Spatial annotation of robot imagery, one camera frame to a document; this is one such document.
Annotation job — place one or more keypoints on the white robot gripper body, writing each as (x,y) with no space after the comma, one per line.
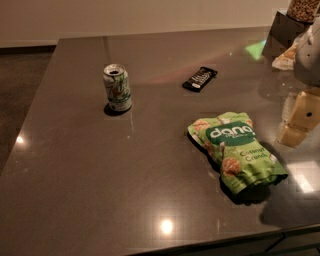
(308,61)

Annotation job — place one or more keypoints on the dark box stand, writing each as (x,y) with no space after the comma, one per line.
(283,32)

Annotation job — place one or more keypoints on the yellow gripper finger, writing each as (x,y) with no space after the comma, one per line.
(301,114)

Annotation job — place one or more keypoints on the jar of nuts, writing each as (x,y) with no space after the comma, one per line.
(303,10)

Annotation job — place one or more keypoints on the pale wrapped snack packet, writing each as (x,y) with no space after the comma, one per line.
(286,60)

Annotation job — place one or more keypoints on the black candy bar wrapper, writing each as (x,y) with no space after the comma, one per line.
(199,79)

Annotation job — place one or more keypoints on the green white 7up can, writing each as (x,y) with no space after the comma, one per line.
(117,87)

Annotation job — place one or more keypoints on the green coconut crunch snack bag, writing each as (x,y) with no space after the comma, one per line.
(230,141)

